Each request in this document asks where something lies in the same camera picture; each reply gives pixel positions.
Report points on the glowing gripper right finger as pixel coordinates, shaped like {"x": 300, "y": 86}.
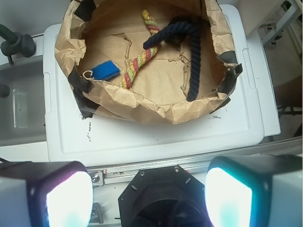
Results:
{"x": 255, "y": 191}

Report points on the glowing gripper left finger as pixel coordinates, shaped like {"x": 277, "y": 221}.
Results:
{"x": 45, "y": 194}

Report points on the white plastic bin lid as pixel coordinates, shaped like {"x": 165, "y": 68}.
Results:
{"x": 102, "y": 140}

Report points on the clear plastic bin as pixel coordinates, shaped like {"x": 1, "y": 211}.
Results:
{"x": 22, "y": 102}

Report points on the blue sponge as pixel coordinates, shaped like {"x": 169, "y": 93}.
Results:
{"x": 105, "y": 71}

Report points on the black clamp knob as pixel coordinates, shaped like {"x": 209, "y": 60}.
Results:
{"x": 16, "y": 43}

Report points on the brown paper bag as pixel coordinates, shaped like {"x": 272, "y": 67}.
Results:
{"x": 154, "y": 86}

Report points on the aluminium extrusion rail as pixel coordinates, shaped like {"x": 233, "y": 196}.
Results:
{"x": 102, "y": 175}

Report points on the black octagonal mount plate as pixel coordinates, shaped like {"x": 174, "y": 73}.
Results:
{"x": 163, "y": 197}

